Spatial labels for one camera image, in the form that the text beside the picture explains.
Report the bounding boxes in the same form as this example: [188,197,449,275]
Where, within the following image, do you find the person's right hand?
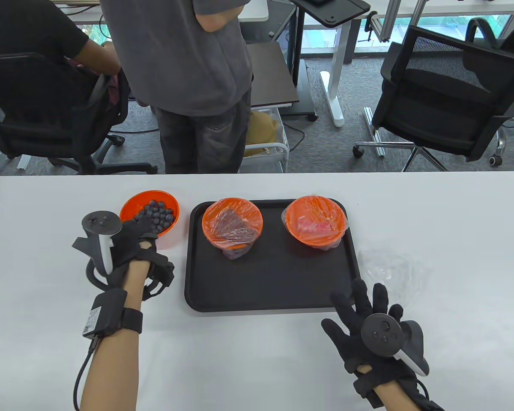
[321,279,420,407]

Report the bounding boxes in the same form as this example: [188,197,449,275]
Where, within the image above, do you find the person's left hand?
[107,213,175,300]

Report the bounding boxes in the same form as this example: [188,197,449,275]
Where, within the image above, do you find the grey hand controller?
[361,314,430,376]
[72,211,123,289]

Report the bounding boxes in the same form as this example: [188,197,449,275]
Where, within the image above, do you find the orange bowl holding blueberries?
[119,190,180,249]

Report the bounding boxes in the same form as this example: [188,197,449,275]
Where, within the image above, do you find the clear plastic food cover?
[358,248,429,302]

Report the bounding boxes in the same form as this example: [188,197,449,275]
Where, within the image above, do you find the orange bowl of brown meat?
[201,197,265,260]

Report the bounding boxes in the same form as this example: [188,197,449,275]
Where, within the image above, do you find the orange bowl of pink food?
[281,195,349,251]

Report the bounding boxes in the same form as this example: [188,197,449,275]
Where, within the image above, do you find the orange bowl holding pink meat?
[285,196,347,249]

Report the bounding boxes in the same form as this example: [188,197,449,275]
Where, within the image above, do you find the person's right forearm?
[375,380,427,411]

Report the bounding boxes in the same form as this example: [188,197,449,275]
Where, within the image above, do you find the person's left forearm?
[79,259,150,411]

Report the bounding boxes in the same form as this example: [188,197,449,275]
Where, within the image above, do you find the pile of blueberries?
[133,200,175,236]

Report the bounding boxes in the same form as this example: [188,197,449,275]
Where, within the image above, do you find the black left wrist device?
[82,288,143,341]

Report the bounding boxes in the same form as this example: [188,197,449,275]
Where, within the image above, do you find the black wrist device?
[82,288,143,341]
[413,385,446,411]

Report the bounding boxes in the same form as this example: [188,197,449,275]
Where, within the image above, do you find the black right wrist device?
[413,385,446,411]

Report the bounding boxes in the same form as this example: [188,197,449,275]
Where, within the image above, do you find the black plastic tray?
[184,199,362,313]

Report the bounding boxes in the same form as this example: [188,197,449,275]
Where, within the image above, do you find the brown meat slab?
[214,210,257,241]

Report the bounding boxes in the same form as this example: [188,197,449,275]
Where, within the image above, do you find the pink meat pieces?
[297,214,341,238]

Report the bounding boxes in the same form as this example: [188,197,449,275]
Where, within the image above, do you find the brown paper bag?
[246,110,280,146]

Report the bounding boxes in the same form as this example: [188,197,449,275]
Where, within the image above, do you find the aluminium bar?
[364,107,386,157]

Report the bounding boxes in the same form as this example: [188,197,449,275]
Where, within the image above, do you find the dark brown cart top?
[246,42,299,110]

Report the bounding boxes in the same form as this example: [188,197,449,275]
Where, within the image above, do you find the black mesh office chair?
[353,17,514,172]

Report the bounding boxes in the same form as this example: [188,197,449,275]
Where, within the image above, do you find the white desk leg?
[319,19,352,128]

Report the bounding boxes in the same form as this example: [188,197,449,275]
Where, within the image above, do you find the white desk top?
[238,0,269,23]

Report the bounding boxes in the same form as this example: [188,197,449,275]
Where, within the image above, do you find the black wrist device cable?
[73,338,101,411]

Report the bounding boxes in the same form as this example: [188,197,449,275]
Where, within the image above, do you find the white cart frame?
[242,107,290,174]

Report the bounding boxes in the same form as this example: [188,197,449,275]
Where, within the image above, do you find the aluminium frame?
[368,0,424,42]

